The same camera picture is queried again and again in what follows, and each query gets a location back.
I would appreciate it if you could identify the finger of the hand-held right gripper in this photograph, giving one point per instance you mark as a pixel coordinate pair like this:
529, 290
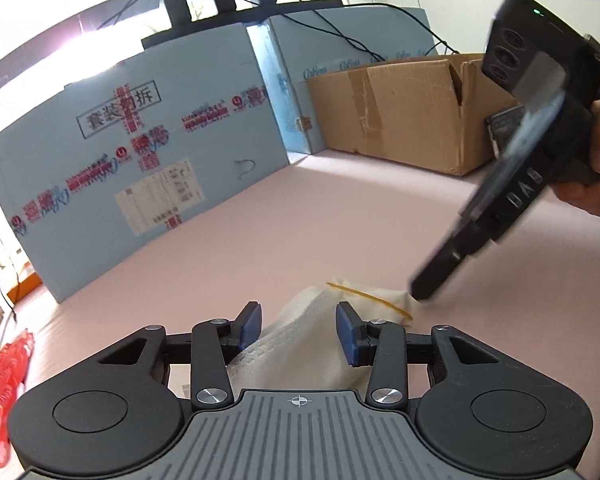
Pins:
440, 272

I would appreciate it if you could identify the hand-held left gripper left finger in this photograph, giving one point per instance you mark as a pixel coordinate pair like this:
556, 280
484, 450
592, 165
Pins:
251, 324

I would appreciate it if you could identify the light blue box with label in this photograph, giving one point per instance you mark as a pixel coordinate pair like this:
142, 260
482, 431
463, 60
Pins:
220, 85

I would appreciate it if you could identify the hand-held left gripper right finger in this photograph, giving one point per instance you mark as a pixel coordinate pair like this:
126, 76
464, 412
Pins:
346, 332

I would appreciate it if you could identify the black camera bar with chargers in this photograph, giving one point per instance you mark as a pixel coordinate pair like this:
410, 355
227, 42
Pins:
230, 22

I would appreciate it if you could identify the open brown cardboard box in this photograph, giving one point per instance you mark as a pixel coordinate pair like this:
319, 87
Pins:
410, 110

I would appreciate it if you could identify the yellow rubber band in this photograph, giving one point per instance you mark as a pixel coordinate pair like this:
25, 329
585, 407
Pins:
370, 297

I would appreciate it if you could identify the dark printed book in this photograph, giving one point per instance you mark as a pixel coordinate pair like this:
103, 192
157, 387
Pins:
505, 130

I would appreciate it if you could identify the orange object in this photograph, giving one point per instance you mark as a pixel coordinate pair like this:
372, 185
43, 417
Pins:
25, 287

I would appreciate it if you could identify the red paper-cut decoration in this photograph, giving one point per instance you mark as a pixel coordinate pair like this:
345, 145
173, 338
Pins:
0, 405

